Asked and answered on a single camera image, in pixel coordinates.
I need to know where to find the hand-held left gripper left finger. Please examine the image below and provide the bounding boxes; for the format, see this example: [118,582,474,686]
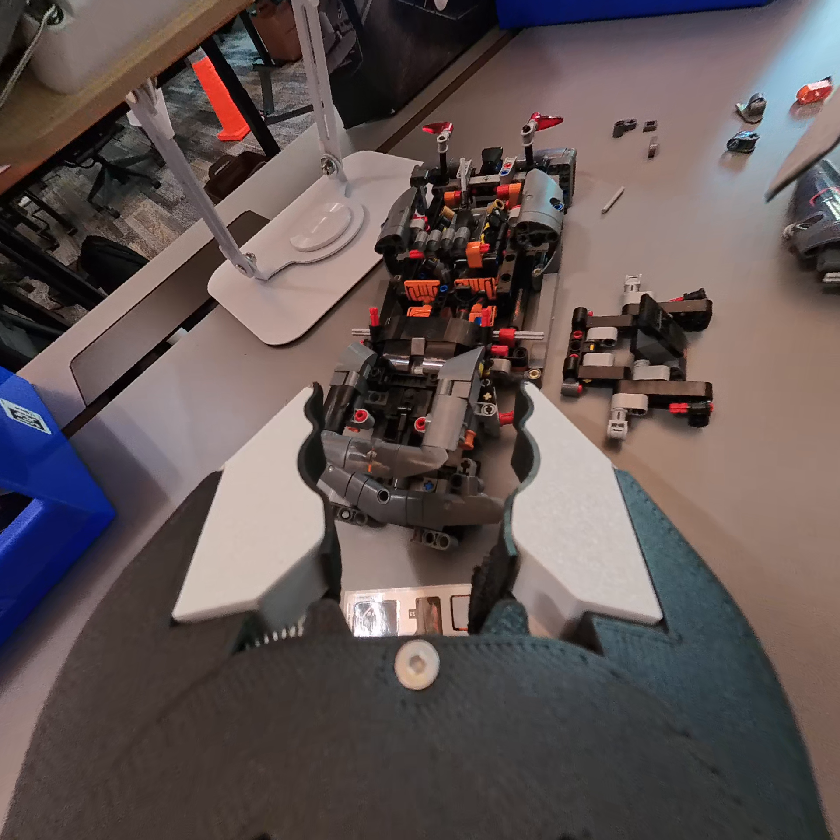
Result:
[172,384,345,634]

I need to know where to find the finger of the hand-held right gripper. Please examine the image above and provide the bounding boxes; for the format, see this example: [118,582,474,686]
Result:
[764,118,840,202]

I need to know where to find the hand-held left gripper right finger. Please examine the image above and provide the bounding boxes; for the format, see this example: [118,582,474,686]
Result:
[469,382,664,636]

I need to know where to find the dark grey lego wing assembly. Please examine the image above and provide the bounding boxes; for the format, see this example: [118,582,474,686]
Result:
[783,161,840,284]

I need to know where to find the small black lego assembly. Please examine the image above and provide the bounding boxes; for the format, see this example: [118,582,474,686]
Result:
[561,274,715,442]

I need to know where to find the large lego car model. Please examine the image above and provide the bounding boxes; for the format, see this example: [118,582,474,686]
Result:
[315,113,580,549]

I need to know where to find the lego set box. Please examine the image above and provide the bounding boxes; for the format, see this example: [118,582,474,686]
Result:
[328,0,501,130]

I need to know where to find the blue bin with tag label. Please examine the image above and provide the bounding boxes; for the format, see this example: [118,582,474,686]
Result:
[0,366,117,647]

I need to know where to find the blue storage bin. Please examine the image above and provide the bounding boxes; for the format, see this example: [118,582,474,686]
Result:
[495,0,770,30]

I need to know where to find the black backpack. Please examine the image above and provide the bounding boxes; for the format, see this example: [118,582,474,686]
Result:
[80,235,151,293]

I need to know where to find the brown bag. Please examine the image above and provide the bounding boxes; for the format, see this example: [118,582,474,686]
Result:
[206,152,269,201]

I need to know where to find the orange traffic cone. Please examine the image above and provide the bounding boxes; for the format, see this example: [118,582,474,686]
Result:
[192,56,252,143]

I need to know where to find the wooden desk with black legs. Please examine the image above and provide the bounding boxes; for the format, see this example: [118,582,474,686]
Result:
[0,0,283,194]

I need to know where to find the white storage box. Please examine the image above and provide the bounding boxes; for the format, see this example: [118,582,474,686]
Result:
[20,0,161,94]

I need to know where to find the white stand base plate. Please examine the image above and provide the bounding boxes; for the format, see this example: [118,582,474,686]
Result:
[126,0,427,347]

